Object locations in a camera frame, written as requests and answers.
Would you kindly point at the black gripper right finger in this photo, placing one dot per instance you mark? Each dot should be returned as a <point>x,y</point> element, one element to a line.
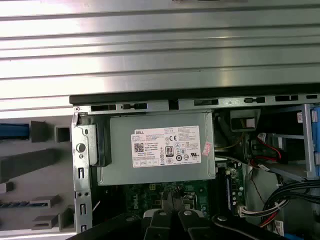
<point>190,225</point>

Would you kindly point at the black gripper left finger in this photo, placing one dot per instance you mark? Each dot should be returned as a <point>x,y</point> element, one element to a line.
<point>160,225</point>

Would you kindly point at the hard disk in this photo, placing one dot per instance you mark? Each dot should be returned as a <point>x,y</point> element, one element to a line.
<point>12,131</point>

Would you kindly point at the green motherboard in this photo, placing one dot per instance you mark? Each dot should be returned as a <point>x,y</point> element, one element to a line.
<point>147,195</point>

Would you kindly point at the grey power supply unit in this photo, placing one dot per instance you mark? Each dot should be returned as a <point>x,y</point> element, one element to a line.
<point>120,150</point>

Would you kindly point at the black PC case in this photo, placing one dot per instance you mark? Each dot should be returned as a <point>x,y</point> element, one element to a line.
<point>82,160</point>

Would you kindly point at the grey metal drive cage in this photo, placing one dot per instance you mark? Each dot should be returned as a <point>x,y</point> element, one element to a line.
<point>287,172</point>

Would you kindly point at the grey parts rack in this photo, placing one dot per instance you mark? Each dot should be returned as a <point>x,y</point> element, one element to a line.
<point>37,162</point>

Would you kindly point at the blue plastic drive latch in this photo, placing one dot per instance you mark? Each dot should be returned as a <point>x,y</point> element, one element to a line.
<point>315,140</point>

